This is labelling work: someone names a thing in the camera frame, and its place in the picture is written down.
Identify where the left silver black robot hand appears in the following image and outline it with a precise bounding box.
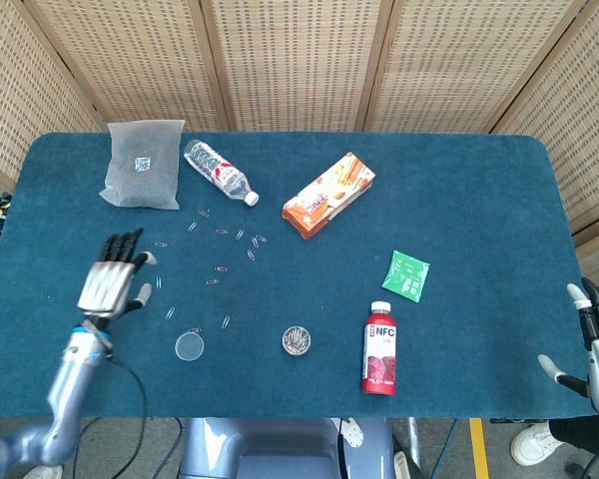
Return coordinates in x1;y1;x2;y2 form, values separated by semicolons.
77;228;158;328

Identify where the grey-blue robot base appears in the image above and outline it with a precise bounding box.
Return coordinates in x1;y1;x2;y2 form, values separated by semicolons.
178;417;396;479

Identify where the clear round lid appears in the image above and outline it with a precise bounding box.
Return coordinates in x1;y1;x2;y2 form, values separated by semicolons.
174;331;206;362

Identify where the round paperclip container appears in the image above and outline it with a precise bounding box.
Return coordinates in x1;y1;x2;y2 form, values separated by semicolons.
281;324;312;357

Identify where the black trouser leg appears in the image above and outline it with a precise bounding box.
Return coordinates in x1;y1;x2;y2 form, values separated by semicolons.
548;416;599;454

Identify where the white sneaker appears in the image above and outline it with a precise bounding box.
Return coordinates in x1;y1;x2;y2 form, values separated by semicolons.
510;422;566;467

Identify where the translucent plastic bag, QR label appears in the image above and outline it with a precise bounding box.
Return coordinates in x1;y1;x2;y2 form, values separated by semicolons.
98;119;187;212

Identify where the clear plastic water bottle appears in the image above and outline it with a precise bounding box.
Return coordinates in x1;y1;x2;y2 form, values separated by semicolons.
183;139;261;207

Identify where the woven bamboo screen panel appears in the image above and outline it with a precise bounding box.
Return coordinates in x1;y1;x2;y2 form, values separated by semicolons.
23;0;231;134
199;0;395;134
363;0;599;135
0;0;102;194
493;0;599;236

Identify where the green sachet packet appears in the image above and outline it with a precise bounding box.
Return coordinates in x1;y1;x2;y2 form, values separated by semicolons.
381;248;431;304

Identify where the red NFC juice bottle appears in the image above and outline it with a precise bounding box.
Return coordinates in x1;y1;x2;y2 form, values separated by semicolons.
361;300;398;397

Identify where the dark blue table cloth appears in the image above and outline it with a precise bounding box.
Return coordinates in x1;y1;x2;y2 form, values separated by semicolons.
0;131;599;419

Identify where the orange snack box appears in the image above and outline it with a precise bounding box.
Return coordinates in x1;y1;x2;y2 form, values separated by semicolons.
282;152;377;240

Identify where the white perforated clog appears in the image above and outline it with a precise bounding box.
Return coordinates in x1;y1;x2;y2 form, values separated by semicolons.
337;417;366;450

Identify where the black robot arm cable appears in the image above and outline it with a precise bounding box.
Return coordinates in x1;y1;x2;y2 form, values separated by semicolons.
107;354;149;479

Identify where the blue floor cable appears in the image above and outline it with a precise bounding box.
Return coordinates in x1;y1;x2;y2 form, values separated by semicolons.
430;418;459;479

